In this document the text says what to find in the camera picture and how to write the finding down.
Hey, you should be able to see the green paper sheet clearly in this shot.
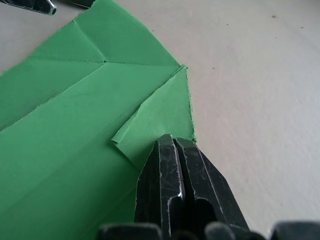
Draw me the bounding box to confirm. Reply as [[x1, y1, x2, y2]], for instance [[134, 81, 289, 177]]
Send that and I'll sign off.
[[0, 0, 198, 240]]

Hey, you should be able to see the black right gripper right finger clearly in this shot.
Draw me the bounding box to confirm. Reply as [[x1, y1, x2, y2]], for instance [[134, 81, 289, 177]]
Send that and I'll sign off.
[[173, 137, 251, 235]]

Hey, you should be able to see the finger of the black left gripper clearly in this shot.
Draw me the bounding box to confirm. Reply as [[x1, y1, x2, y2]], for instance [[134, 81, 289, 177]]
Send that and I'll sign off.
[[71, 0, 96, 10], [6, 0, 57, 17]]

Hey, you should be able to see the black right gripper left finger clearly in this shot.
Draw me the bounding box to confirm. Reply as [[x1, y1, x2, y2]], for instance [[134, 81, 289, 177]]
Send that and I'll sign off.
[[134, 133, 186, 237]]

